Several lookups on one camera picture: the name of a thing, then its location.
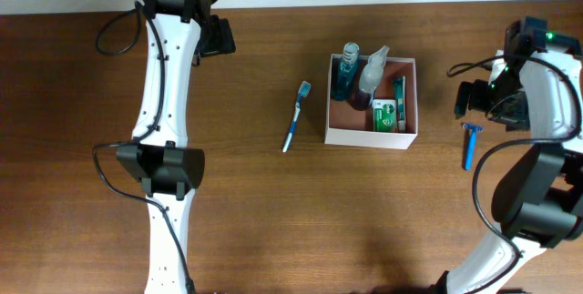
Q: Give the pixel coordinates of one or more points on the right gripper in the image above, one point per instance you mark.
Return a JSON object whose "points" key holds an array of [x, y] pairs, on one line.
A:
{"points": [[467, 98]]}

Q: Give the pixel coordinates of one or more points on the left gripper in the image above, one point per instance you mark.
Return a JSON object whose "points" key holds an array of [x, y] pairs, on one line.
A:
{"points": [[220, 36]]}

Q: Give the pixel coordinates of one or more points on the blue disposable razor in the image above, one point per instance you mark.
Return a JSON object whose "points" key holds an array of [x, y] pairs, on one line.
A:
{"points": [[473, 131]]}

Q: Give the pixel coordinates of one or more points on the blue white toothbrush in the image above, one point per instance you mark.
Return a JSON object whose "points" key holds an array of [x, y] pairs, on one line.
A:
{"points": [[303, 92]]}

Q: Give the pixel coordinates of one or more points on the red green toothpaste tube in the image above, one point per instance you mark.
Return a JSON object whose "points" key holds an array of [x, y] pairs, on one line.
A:
{"points": [[399, 92]]}

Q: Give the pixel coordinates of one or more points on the green soap box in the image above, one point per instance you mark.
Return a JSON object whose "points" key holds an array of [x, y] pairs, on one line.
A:
{"points": [[384, 116]]}

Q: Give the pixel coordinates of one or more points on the clear spray bottle purple liquid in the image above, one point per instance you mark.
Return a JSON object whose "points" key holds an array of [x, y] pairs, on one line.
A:
{"points": [[370, 79]]}

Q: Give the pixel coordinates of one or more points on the teal mouthwash bottle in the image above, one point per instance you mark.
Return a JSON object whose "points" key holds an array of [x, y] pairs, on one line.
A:
{"points": [[346, 71]]}

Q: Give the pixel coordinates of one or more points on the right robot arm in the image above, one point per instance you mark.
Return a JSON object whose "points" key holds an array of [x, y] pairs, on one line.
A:
{"points": [[534, 86]]}

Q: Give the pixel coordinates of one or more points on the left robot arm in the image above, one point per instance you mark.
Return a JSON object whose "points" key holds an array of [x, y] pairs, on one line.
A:
{"points": [[180, 33]]}

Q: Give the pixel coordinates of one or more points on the white box pink interior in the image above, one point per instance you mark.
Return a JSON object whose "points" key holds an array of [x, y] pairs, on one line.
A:
{"points": [[346, 126]]}

